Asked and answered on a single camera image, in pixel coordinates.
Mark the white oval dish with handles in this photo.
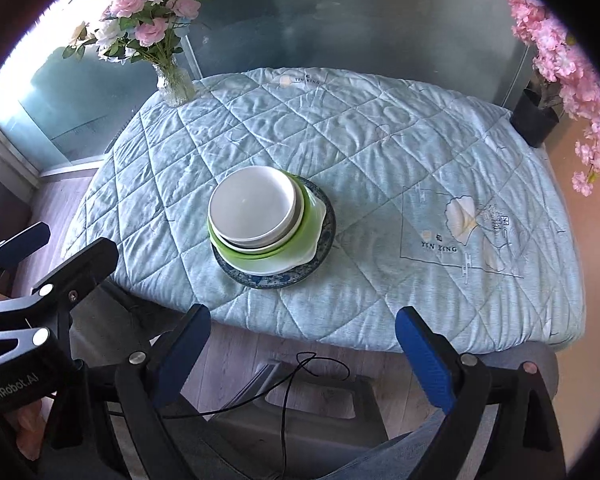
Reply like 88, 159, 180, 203
212, 188, 326, 276

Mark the blue white patterned plate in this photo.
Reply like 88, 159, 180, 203
210, 174, 336, 289

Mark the white ceramic bowl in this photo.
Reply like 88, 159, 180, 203
208, 166, 299, 250
210, 171, 306, 255

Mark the white ceramic bowl front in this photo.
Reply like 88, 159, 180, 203
210, 171, 306, 255

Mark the green plastic bowl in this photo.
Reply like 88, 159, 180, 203
206, 173, 324, 261

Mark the person's left hand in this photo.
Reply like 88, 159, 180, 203
16, 400, 46, 460

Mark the grey floor box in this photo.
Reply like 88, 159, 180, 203
209, 361, 388, 479

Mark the light blue quilted tablecloth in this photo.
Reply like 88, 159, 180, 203
64, 68, 585, 353

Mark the glass flower vase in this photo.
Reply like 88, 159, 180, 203
154, 58, 196, 107

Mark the black flower pot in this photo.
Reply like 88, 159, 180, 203
509, 81, 562, 148

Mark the pink white rose bouquet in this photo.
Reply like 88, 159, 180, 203
62, 0, 208, 72

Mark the pink cherry blossom branch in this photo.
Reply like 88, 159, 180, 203
506, 0, 600, 196

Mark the black cable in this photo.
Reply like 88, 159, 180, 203
107, 351, 354, 480

